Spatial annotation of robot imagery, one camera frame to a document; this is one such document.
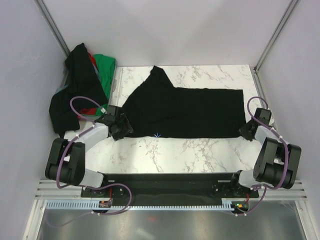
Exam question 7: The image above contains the white slotted cable duct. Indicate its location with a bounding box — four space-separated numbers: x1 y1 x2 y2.
45 198 249 211

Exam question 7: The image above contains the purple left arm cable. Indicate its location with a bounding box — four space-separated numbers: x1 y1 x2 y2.
46 96 133 228

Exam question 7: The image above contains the clear plastic bin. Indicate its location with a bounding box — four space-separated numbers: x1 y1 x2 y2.
49 54 116 126

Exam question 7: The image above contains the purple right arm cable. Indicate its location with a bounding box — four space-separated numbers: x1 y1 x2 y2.
232 96 288 217

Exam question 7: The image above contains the black t shirt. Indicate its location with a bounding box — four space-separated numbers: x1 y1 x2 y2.
49 43 108 137
122 66 246 139

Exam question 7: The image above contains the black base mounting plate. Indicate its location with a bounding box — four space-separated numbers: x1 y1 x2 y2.
81 173 259 205

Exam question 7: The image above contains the aluminium front rail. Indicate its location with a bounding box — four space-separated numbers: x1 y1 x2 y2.
34 178 308 201

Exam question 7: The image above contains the left aluminium frame post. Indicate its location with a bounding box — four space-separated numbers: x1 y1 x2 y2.
35 0 70 57

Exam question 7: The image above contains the right aluminium frame post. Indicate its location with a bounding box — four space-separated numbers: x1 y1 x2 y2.
252 0 300 74

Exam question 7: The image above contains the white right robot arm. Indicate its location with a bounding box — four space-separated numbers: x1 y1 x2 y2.
229 108 302 197

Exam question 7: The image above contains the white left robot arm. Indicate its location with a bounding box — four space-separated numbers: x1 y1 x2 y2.
45 105 133 197

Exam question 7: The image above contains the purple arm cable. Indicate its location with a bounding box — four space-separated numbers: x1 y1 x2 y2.
46 96 133 228
232 96 288 217

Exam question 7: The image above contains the green t shirt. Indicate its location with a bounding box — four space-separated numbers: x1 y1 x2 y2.
93 54 116 110

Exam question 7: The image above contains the aluminium frame post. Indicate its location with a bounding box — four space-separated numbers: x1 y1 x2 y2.
252 0 300 74
35 0 70 57

